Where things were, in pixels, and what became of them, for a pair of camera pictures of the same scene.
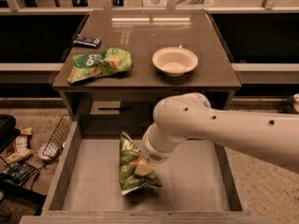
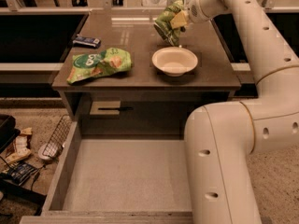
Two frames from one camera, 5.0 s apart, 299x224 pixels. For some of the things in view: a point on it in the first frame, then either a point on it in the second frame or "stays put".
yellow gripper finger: x=143 y=168 → x=178 y=20
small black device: x=88 y=41 stays put
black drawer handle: x=116 y=108 stays put
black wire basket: x=59 y=137 stays put
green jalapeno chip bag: x=129 y=155 → x=163 y=22
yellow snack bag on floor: x=21 y=145 stays put
